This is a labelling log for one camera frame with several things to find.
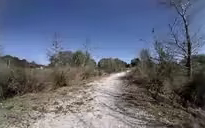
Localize bare thin tree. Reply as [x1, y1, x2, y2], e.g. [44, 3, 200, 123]
[46, 32, 65, 66]

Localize dark wooded hill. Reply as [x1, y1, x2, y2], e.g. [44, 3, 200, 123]
[0, 54, 46, 69]

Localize dry brush scrub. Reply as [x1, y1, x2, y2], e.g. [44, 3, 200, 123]
[0, 61, 103, 101]

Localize bare tall tree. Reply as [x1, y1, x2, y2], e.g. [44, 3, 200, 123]
[156, 0, 205, 79]

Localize green trees clump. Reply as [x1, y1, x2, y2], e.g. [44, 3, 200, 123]
[49, 49, 97, 68]
[97, 57, 129, 74]

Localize dry grass verge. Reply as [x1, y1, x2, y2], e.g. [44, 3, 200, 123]
[0, 77, 104, 128]

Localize pale dirt path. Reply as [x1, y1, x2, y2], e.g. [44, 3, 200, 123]
[29, 70, 164, 128]

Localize dry leaf-strewn verge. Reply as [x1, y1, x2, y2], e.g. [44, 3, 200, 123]
[118, 78, 205, 128]

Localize dry brown bushes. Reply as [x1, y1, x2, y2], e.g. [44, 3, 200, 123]
[125, 49, 205, 114]

